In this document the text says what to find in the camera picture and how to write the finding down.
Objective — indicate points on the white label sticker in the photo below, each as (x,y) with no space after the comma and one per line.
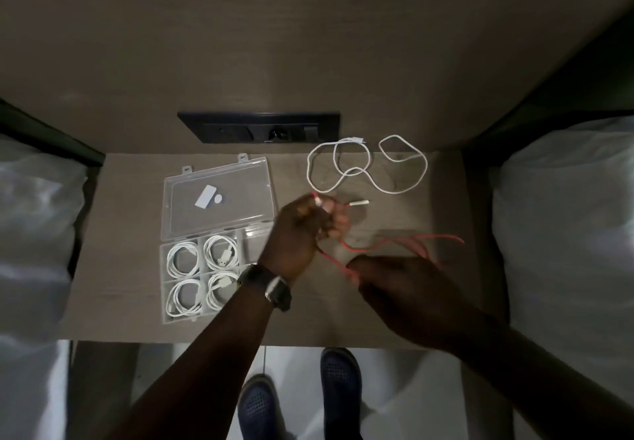
(208,197)

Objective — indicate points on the clear plastic organizer box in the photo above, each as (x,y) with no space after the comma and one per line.
(213,236)

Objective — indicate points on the dark blue clog shoe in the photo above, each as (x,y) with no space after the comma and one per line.
(341,390)
(257,407)

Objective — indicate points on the person's right forearm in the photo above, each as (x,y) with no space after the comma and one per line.
(540,385)

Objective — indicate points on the black wall socket panel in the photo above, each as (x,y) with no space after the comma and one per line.
(260,127)

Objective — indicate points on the black wristwatch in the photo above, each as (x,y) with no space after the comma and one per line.
(267,286)

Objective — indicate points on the person's left fingers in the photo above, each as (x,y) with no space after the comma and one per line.
(333,219)

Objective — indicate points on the person's right hand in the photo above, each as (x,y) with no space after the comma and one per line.
(416,301)

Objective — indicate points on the person's left forearm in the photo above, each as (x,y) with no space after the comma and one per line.
(198,370)

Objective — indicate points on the person's left hand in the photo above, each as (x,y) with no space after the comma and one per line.
(296,241)

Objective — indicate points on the person's right fingers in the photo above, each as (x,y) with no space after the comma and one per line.
(361,268)

